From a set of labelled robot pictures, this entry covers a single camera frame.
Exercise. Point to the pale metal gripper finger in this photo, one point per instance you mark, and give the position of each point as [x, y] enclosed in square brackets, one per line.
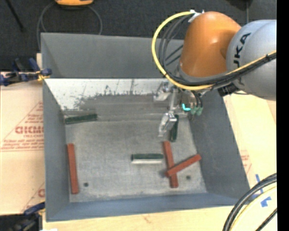
[172, 122]
[162, 126]

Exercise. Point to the dark green block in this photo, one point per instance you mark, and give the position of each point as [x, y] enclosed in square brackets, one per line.
[80, 119]
[147, 157]
[174, 135]

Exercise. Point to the red-brown flat block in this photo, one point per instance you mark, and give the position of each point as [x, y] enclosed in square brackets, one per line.
[73, 170]
[186, 163]
[169, 153]

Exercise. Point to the grey metal bin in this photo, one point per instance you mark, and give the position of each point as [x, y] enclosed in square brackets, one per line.
[110, 141]

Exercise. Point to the brown cardboard board red print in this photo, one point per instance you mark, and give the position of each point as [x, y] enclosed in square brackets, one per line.
[19, 141]

